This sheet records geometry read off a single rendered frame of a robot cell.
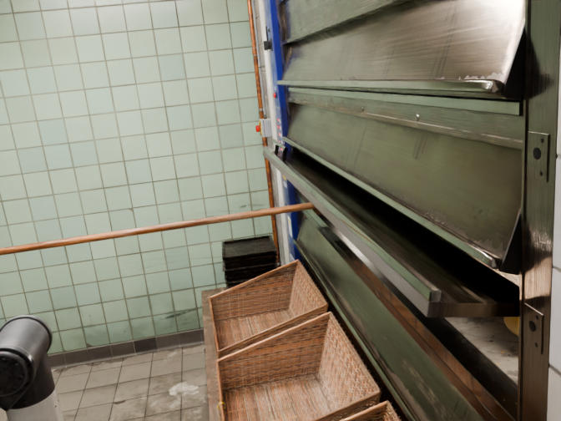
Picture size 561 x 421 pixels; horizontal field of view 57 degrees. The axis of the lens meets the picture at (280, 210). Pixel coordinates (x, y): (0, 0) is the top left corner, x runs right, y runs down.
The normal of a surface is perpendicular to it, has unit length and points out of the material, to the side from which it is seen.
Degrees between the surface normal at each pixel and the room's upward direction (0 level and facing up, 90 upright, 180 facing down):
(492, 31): 70
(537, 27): 90
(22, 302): 90
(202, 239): 90
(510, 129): 90
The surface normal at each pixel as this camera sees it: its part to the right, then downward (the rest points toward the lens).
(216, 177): 0.17, 0.24
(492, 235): -0.96, -0.20
